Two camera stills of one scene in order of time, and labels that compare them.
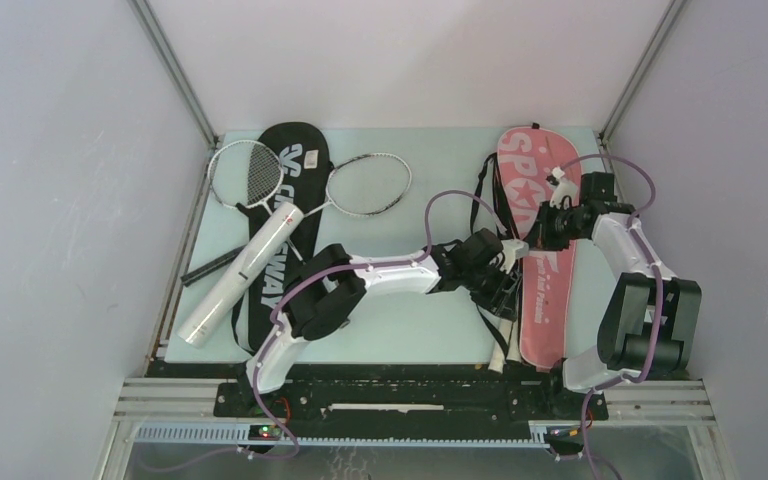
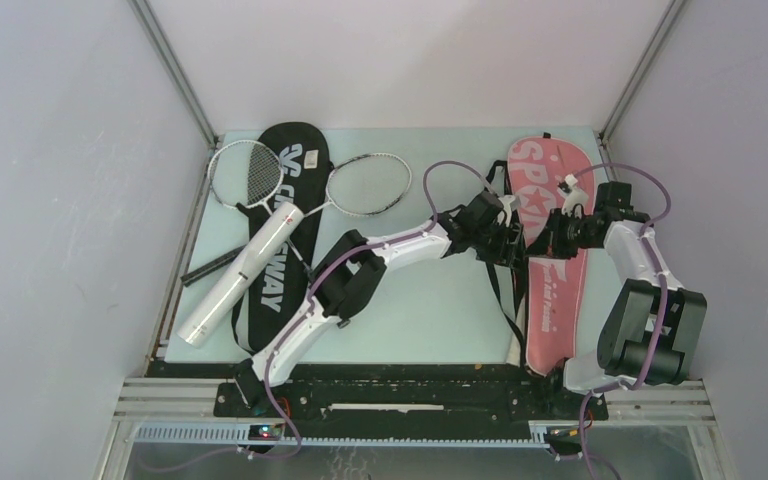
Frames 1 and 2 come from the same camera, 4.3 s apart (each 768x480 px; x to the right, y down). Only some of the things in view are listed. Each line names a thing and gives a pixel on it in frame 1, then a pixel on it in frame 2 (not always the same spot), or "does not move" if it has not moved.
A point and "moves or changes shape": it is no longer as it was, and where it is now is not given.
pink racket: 514,349 does not move
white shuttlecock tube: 240,275 does not move
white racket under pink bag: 363,186 does not move
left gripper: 501,303 -> 505,255
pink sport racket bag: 528,157 moves or changes shape
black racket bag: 306,154 does not move
